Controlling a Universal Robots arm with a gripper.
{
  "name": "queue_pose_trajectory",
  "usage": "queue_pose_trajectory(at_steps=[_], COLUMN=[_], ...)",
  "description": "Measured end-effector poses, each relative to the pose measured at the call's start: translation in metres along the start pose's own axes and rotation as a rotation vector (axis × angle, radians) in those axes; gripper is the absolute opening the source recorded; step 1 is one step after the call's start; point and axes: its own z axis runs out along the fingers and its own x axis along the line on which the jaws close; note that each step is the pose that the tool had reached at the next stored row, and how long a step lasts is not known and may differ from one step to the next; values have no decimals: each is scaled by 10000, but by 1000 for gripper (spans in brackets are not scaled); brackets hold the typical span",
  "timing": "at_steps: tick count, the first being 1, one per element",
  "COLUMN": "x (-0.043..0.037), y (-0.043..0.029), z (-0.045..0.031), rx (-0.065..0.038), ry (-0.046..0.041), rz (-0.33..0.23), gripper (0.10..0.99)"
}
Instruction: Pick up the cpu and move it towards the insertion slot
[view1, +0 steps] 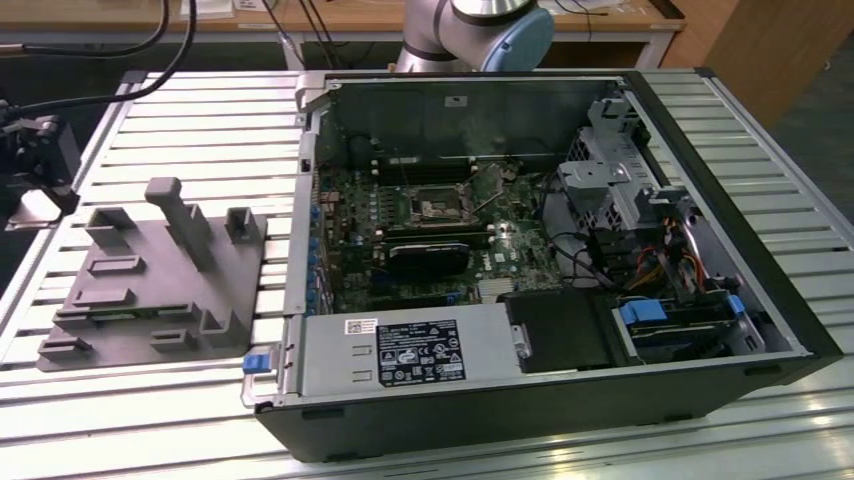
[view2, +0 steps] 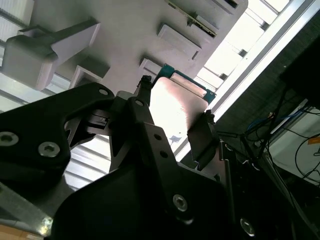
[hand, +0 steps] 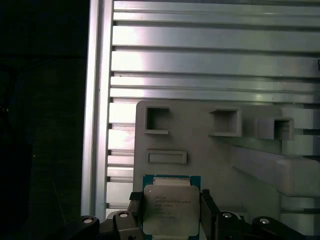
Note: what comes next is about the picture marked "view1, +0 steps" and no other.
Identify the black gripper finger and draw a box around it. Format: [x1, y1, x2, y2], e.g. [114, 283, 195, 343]
[37, 182, 82, 217]

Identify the black RAM slot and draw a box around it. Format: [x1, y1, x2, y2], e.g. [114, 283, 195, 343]
[383, 224, 493, 240]
[385, 233, 494, 250]

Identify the CPU socket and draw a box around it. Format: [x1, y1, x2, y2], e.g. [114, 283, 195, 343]
[408, 185, 484, 226]

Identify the grey parts rack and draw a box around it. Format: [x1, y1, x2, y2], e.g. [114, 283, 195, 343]
[37, 177, 273, 374]

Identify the blue case latch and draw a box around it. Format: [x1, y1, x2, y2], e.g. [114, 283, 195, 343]
[241, 352, 278, 376]

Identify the grey power supply unit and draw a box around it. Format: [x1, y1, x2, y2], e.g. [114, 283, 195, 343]
[291, 302, 524, 400]

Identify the black graphics card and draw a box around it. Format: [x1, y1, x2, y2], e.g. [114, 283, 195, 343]
[385, 243, 473, 277]

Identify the metal socket cover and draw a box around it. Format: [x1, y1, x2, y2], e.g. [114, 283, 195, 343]
[466, 160, 521, 212]

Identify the green motherboard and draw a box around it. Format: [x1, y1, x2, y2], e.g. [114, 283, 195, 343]
[310, 159, 584, 316]

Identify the black open PC case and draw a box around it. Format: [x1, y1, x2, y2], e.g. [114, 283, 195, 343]
[253, 68, 844, 464]

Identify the black plastic shroud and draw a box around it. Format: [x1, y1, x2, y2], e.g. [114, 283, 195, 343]
[500, 289, 624, 375]

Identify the silver metal drive cage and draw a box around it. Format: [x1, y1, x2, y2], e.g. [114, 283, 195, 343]
[557, 97, 690, 237]

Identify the hard disk in blue carrier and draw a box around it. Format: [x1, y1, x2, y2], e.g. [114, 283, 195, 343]
[613, 294, 750, 362]

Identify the wooden cabinet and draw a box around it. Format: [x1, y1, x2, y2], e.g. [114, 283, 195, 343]
[700, 0, 854, 132]

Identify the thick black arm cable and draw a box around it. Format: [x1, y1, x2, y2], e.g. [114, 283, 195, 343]
[10, 0, 201, 112]

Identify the thin black hanging cable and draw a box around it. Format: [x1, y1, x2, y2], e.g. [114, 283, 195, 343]
[299, 0, 350, 70]

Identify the wooden desk white frame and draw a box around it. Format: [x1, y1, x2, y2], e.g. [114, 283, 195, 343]
[0, 0, 689, 71]

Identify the black wire bundle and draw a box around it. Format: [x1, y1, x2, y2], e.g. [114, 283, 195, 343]
[538, 174, 624, 292]

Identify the orange yellow wire bundle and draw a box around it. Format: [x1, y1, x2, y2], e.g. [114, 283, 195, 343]
[633, 244, 710, 292]

